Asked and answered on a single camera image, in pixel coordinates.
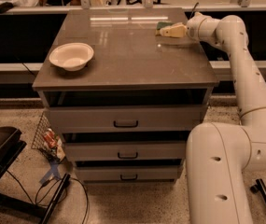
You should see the red snack packet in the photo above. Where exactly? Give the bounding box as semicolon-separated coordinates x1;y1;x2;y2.
43;129;57;148

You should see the grey drawer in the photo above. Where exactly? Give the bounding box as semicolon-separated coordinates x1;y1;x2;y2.
74;165;183;182
45;105;207;133
63;141;186;161

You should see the green yellow sponge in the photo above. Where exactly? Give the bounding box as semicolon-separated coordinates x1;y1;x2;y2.
155;21;173;35

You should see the grey drawer cabinet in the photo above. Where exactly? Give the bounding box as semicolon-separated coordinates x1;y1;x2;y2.
32;7;220;184

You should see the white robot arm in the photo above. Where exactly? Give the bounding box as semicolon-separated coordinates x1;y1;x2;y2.
158;12;266;224

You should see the bottom grey drawer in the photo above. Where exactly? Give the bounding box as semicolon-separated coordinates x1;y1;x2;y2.
74;165;183;182

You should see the black office chair base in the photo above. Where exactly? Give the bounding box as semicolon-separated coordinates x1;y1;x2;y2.
0;126;45;217

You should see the middle grey drawer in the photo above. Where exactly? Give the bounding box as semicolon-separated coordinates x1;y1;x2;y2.
63;141;186;161

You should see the top grey drawer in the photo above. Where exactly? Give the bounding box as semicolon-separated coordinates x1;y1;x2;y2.
45;105;207;133

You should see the blue tape cross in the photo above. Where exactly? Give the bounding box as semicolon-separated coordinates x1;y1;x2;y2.
39;161;61;184

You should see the white paper bowl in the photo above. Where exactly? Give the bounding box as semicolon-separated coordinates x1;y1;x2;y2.
49;43;94;71

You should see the wire mesh basket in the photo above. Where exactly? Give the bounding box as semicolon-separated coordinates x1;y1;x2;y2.
31;114;65;163

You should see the black floor cable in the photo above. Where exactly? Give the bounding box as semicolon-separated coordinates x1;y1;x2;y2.
6;169;91;224

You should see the black bar on floor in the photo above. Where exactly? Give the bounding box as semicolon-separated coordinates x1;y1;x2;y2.
38;174;70;224

